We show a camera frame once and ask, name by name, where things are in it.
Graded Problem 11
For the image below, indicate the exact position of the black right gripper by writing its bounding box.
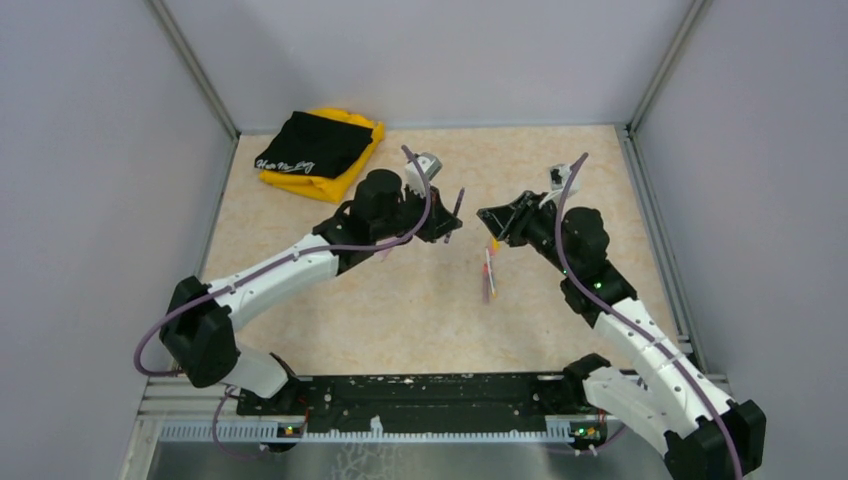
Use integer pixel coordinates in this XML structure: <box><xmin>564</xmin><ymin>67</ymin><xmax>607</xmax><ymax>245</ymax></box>
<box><xmin>478</xmin><ymin>190</ymin><xmax>577</xmax><ymax>276</ymax></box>

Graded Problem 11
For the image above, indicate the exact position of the dark purple gel pen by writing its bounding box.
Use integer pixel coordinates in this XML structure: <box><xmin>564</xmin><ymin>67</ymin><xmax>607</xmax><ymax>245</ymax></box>
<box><xmin>443</xmin><ymin>186</ymin><xmax>466</xmax><ymax>244</ymax></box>

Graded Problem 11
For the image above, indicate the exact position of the pink highlighter pen body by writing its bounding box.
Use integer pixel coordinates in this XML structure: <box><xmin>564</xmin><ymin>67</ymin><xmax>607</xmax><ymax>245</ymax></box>
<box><xmin>377</xmin><ymin>246</ymin><xmax>394</xmax><ymax>261</ymax></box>

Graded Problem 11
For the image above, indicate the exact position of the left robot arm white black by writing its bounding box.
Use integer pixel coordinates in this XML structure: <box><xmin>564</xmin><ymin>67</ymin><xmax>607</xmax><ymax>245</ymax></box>
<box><xmin>158</xmin><ymin>169</ymin><xmax>462</xmax><ymax>414</ymax></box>

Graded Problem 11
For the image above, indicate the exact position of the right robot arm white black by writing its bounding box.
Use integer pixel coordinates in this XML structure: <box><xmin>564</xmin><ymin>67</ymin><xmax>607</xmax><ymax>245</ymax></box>
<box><xmin>476</xmin><ymin>191</ymin><xmax>767</xmax><ymax>479</ymax></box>

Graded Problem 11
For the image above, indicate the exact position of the white rainbow marker pen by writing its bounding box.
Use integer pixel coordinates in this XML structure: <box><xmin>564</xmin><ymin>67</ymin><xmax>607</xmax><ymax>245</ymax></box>
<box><xmin>485</xmin><ymin>247</ymin><xmax>496</xmax><ymax>298</ymax></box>

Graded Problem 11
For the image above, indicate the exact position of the mauve pen with red tip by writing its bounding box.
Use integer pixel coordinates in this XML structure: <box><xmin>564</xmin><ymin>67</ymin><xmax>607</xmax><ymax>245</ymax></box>
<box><xmin>482</xmin><ymin>263</ymin><xmax>491</xmax><ymax>304</ymax></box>

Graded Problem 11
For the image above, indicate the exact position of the yellow folded cloth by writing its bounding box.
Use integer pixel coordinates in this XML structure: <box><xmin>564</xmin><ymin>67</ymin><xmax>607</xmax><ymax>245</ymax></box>
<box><xmin>254</xmin><ymin>108</ymin><xmax>385</xmax><ymax>204</ymax></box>

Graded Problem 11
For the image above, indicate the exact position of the black folded cloth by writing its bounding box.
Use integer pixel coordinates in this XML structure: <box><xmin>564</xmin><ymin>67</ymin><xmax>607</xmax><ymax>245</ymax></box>
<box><xmin>254</xmin><ymin>111</ymin><xmax>373</xmax><ymax>179</ymax></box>

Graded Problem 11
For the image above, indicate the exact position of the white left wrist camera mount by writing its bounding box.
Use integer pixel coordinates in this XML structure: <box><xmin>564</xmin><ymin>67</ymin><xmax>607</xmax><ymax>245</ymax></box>
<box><xmin>405</xmin><ymin>152</ymin><xmax>443</xmax><ymax>198</ymax></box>

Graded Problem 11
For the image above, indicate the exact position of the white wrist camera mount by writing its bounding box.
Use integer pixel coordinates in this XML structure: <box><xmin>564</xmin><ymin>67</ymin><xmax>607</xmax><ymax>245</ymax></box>
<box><xmin>405</xmin><ymin>152</ymin><xmax>443</xmax><ymax>198</ymax></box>
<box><xmin>539</xmin><ymin>164</ymin><xmax>573</xmax><ymax>207</ymax></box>

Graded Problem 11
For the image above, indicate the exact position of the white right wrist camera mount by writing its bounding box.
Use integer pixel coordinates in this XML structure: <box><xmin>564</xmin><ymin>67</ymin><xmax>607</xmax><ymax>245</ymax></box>
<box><xmin>539</xmin><ymin>164</ymin><xmax>573</xmax><ymax>207</ymax></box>

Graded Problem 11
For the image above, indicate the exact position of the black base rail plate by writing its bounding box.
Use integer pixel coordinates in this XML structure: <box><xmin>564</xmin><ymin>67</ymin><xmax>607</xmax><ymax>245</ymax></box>
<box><xmin>238</xmin><ymin>372</ymin><xmax>607</xmax><ymax>445</ymax></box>

